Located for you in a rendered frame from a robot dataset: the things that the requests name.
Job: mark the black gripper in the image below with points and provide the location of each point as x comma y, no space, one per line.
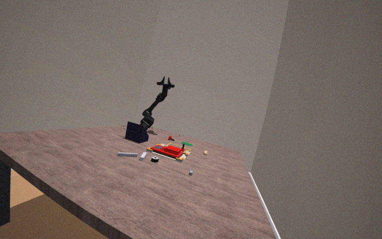
165,86

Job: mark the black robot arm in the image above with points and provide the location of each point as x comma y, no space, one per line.
148,112

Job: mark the white rectangular bar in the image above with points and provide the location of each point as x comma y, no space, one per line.
143,156

